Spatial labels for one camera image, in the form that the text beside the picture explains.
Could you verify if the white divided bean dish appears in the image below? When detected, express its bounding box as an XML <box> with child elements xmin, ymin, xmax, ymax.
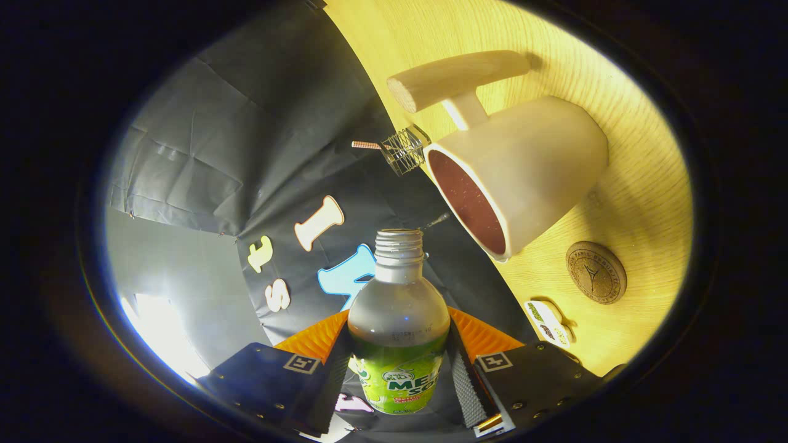
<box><xmin>525</xmin><ymin>299</ymin><xmax>573</xmax><ymax>348</ymax></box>

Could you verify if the round cork coaster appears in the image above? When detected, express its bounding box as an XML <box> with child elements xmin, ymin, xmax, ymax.
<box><xmin>565</xmin><ymin>241</ymin><xmax>628</xmax><ymax>305</ymax></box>

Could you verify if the silver green juice bottle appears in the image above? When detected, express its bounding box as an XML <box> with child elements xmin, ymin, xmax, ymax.
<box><xmin>347</xmin><ymin>228</ymin><xmax>451</xmax><ymax>415</ymax></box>

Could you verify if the wooden table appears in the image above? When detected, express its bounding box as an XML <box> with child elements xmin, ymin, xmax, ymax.
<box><xmin>323</xmin><ymin>0</ymin><xmax>694</xmax><ymax>377</ymax></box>

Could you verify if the wire mesh holder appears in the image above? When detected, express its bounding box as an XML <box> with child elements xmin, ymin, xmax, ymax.
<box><xmin>380</xmin><ymin>124</ymin><xmax>432</xmax><ymax>177</ymax></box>

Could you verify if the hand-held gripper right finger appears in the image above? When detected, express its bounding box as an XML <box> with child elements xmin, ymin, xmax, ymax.
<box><xmin>448</xmin><ymin>307</ymin><xmax>625</xmax><ymax>439</ymax></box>

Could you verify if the white cup with wooden handle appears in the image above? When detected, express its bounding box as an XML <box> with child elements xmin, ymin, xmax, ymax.
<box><xmin>387</xmin><ymin>50</ymin><xmax>610</xmax><ymax>262</ymax></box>

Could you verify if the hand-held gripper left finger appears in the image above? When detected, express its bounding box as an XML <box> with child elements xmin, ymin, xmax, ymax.
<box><xmin>197</xmin><ymin>309</ymin><xmax>353</xmax><ymax>437</ymax></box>

